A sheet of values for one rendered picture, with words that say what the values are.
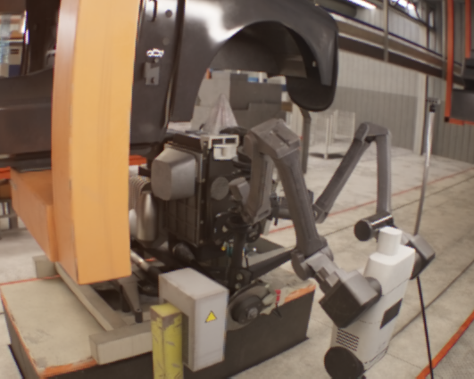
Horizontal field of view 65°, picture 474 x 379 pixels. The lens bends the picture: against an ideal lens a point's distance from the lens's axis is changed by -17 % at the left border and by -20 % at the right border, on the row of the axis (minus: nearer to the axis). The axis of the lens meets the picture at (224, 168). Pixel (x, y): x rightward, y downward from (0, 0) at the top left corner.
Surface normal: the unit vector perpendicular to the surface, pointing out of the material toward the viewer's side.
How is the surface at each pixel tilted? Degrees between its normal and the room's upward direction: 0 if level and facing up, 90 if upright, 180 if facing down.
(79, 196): 90
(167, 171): 90
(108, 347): 90
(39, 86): 75
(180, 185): 90
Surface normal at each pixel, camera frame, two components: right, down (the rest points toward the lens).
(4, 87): 0.61, -0.10
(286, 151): 0.43, 0.22
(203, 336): 0.63, 0.19
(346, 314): -0.76, 0.09
